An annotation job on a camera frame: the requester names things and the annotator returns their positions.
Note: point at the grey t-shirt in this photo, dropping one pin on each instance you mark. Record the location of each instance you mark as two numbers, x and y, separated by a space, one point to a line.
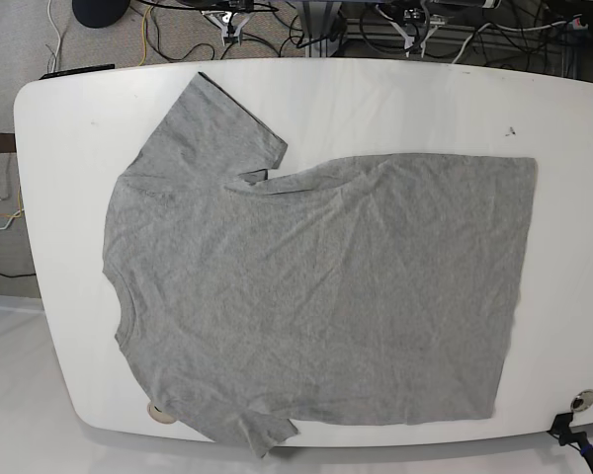
365 291

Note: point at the beige table grommet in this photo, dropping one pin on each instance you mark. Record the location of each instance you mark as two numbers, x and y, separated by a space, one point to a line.
159 416

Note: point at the silver table grommet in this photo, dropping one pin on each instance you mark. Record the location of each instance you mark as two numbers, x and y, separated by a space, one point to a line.
582 401

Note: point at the aluminium frame post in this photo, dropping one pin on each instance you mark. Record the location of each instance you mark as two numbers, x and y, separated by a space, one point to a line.
322 27

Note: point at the black clamp with cable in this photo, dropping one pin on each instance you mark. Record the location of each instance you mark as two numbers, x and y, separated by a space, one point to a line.
562 432

